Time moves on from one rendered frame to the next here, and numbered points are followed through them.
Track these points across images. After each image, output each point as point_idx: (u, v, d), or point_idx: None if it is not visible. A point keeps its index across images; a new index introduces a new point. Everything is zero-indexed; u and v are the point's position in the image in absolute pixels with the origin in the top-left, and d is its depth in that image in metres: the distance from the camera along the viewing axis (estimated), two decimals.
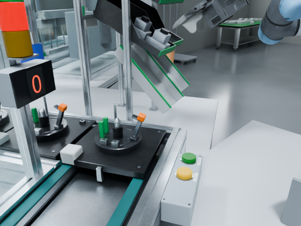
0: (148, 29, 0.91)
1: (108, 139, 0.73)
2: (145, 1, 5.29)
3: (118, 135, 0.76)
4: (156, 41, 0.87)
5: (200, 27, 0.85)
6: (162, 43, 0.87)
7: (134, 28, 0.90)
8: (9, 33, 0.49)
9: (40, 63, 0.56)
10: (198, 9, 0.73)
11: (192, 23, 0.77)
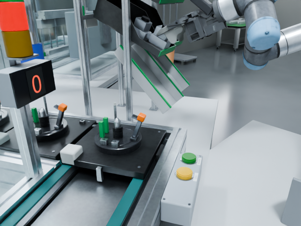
0: (148, 29, 0.91)
1: (108, 139, 0.73)
2: (145, 1, 5.29)
3: (118, 135, 0.76)
4: (158, 37, 0.86)
5: (180, 39, 0.88)
6: (164, 40, 0.86)
7: None
8: (9, 33, 0.49)
9: (40, 63, 0.56)
10: (178, 23, 0.78)
11: (173, 34, 0.82)
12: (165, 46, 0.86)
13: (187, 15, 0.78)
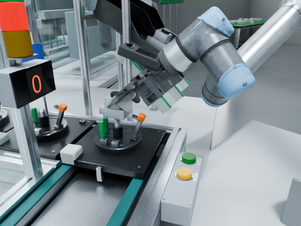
0: (167, 41, 0.89)
1: (108, 139, 0.73)
2: (145, 1, 5.29)
3: (118, 135, 0.76)
4: (111, 109, 0.72)
5: (136, 101, 0.75)
6: (119, 109, 0.71)
7: (154, 40, 0.88)
8: (9, 33, 0.49)
9: (40, 63, 0.56)
10: (128, 90, 0.65)
11: (126, 102, 0.68)
12: (124, 115, 0.72)
13: (135, 77, 0.64)
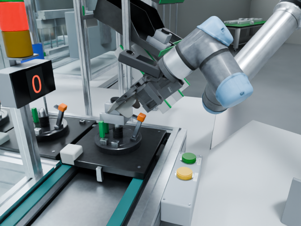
0: (167, 41, 0.89)
1: (108, 139, 0.73)
2: (145, 1, 5.29)
3: (118, 135, 0.76)
4: (112, 114, 0.72)
5: (136, 106, 0.75)
6: (119, 114, 0.72)
7: (154, 40, 0.88)
8: (9, 33, 0.49)
9: (40, 63, 0.56)
10: (128, 96, 0.65)
11: (126, 107, 0.69)
12: (124, 120, 0.72)
13: (135, 84, 0.65)
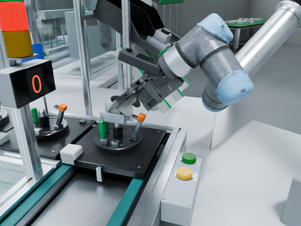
0: (167, 41, 0.89)
1: (108, 139, 0.73)
2: (145, 1, 5.29)
3: (118, 135, 0.76)
4: (112, 113, 0.72)
5: (136, 105, 0.75)
6: (119, 113, 0.72)
7: (154, 40, 0.88)
8: (9, 33, 0.49)
9: (40, 63, 0.56)
10: (128, 95, 0.65)
11: (126, 106, 0.69)
12: (124, 119, 0.72)
13: (135, 82, 0.65)
